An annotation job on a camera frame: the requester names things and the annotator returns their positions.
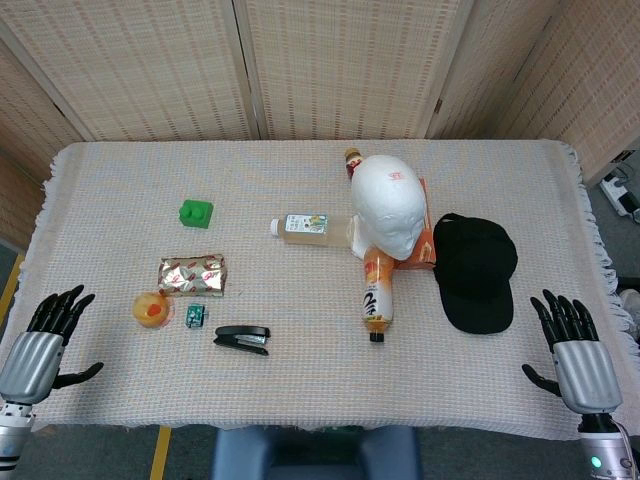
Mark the small brown-capped bottle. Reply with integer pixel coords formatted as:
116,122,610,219
342,146,366,181

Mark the yellow fruit jelly cup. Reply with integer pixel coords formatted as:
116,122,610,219
131,291,176,330

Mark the gold foil snack package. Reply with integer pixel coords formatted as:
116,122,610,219
158,253,227,299

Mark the black stapler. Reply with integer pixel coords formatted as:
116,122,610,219
213,325,272,357

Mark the orange snack box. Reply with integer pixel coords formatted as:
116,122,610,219
394,175,437,271

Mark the green toy building block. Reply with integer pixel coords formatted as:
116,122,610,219
178,198,215,230

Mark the clear tea bottle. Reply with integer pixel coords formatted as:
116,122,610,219
270,213,357,250

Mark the orange bottle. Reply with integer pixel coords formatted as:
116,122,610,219
362,244,397,344

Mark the woven fringed tablecloth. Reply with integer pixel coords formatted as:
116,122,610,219
12,139,640,435

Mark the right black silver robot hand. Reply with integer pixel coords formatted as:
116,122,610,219
521,288,624,415

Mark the black baseball cap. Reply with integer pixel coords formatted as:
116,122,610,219
432,212,519,335

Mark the yellow floor tape strip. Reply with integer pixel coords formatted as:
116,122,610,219
0,252,26,321
149,425,172,480

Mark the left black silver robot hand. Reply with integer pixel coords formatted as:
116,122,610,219
0,284,105,406

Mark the woven folding screen panel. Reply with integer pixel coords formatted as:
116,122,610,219
0,0,262,144
233,0,476,141
427,0,584,141
549,0,640,187
0,42,86,251

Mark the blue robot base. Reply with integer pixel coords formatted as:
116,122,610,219
212,424,424,480

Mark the white foam mannequin head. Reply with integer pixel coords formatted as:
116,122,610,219
349,154,427,261

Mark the white power strip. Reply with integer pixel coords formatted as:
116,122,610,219
599,172,640,221

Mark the small green printed box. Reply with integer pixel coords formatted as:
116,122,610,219
184,303,208,330

